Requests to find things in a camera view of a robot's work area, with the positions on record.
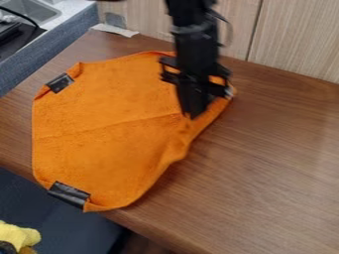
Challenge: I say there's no toy sink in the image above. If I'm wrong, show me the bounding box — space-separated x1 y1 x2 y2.
0 0 64 27

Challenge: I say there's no yellow plush toy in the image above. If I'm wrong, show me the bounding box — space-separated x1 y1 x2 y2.
0 219 43 254

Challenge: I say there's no toy stove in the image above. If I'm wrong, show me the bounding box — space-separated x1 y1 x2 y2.
0 20 49 64

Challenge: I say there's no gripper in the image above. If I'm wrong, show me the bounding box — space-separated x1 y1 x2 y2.
157 29 235 120

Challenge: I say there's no orange cloth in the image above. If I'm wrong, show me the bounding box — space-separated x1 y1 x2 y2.
30 50 239 213

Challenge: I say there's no white paper scrap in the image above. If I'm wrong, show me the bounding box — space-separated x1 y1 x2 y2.
88 22 141 39

